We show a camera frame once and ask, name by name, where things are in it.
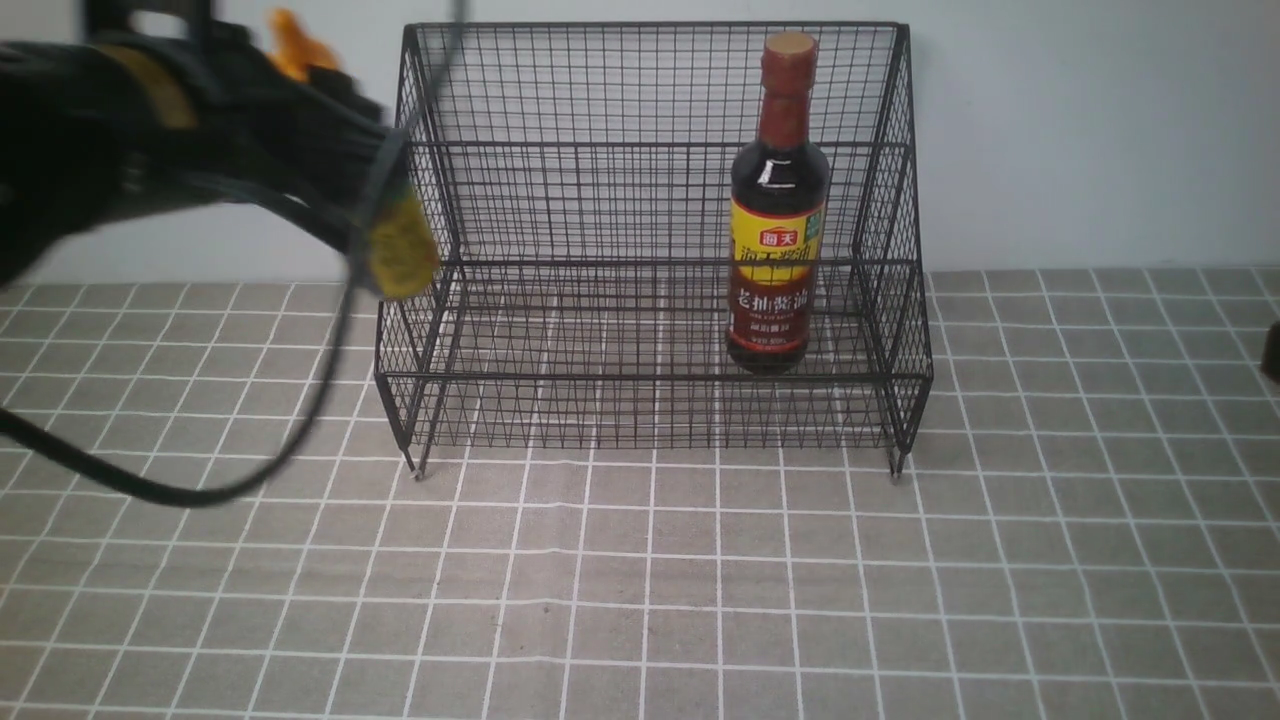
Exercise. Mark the small orange-capped sauce bottle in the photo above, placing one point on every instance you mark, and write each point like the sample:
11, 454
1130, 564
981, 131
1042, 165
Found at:
358, 165

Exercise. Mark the black wire mesh shelf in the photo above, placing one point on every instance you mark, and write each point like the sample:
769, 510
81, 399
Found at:
577, 177

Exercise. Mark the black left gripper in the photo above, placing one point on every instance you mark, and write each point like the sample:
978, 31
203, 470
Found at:
161, 108

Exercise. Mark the grey checkered tablecloth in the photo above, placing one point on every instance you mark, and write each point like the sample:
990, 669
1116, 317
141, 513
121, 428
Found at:
1086, 529

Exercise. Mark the tall dark soy sauce bottle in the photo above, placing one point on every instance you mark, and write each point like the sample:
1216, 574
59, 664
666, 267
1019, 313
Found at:
778, 202

